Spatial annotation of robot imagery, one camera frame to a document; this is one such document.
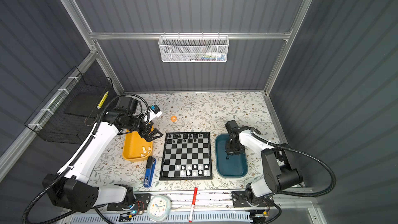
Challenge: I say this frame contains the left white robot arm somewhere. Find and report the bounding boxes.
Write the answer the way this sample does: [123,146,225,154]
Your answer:
[21,93,163,224]

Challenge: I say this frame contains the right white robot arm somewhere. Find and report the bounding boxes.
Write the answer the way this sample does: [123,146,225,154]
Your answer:
[225,120,337,206]

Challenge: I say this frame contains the yellow plastic tray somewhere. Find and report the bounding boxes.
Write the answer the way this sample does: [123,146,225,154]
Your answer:
[122,132,153,162]

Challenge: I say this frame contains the teal plastic tray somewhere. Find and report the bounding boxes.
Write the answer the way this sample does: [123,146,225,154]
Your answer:
[215,134,248,178]

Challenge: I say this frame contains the blue stapler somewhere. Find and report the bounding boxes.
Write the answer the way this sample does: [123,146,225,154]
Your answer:
[144,156,157,188]

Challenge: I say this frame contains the black white chessboard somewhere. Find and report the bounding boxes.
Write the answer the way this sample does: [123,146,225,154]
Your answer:
[159,132,212,181]

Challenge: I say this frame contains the red white marker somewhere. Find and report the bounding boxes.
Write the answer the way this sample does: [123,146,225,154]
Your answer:
[188,187,198,223]

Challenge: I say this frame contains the small white clock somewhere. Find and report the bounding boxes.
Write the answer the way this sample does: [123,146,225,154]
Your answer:
[147,196,172,222]

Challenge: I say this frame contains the black wire basket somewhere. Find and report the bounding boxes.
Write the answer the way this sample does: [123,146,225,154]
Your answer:
[24,68,117,144]

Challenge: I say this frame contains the white wire basket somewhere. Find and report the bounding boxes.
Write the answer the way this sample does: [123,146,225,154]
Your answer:
[158,35,230,63]

